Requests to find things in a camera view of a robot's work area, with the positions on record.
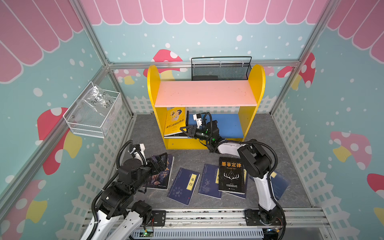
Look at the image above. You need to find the clear plastic bag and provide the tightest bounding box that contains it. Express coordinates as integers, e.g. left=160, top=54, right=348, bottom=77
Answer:
left=78, top=85, right=115, bottom=118

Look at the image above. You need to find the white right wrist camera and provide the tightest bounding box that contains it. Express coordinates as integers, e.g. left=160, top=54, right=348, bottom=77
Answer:
left=193, top=114, right=204, bottom=130

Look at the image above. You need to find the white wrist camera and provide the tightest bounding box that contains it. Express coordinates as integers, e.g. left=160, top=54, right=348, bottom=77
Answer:
left=193, top=114, right=204, bottom=130
left=129, top=144, right=145, bottom=160

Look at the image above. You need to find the navy book floral cover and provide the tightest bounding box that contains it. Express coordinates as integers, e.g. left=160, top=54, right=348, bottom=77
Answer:
left=199, top=164, right=222, bottom=199

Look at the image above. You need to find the navy book at right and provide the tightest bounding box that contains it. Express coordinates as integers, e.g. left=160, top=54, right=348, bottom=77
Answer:
left=271, top=172, right=291, bottom=200

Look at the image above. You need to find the black antler cover book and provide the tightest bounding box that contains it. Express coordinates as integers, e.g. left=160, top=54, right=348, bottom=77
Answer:
left=219, top=157, right=245, bottom=194

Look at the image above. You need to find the grey slotted cable duct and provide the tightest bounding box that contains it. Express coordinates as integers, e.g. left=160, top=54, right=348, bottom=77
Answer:
left=126, top=228, right=265, bottom=240

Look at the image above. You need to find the black wire mesh basket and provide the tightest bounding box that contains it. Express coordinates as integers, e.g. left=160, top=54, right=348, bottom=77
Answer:
left=191, top=56, right=252, bottom=81

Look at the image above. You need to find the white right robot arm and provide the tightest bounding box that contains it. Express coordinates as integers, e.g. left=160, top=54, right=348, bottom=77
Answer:
left=180, top=112, right=287, bottom=240

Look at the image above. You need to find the black wolf cover book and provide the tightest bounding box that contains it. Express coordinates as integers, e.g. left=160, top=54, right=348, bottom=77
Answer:
left=185, top=111, right=189, bottom=133

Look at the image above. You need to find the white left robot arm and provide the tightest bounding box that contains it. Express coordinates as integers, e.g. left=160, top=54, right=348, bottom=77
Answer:
left=81, top=140, right=169, bottom=240

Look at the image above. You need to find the white wire wall basket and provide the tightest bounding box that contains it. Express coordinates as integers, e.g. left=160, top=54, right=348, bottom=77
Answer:
left=63, top=82, right=122, bottom=138

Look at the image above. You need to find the dark portrait cover book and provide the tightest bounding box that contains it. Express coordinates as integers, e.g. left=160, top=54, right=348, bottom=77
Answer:
left=146, top=155, right=175, bottom=190

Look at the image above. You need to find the navy book under black book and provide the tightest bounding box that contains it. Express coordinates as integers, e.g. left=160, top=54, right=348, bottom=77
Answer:
left=225, top=169, right=248, bottom=199

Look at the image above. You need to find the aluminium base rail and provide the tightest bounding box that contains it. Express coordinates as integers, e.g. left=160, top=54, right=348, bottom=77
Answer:
left=80, top=207, right=331, bottom=229

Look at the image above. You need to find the yellow bookshelf with coloured shelves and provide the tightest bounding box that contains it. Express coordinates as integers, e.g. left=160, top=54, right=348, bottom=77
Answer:
left=147, top=65, right=266, bottom=141

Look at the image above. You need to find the yellow cartoon cover book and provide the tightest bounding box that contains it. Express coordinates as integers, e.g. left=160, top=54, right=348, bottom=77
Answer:
left=164, top=107, right=187, bottom=139

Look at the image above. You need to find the navy book yellow label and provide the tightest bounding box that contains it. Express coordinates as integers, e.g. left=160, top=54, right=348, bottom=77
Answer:
left=167, top=168, right=200, bottom=206

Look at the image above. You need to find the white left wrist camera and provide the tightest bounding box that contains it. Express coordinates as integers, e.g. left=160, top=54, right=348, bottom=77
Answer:
left=129, top=144, right=145, bottom=160

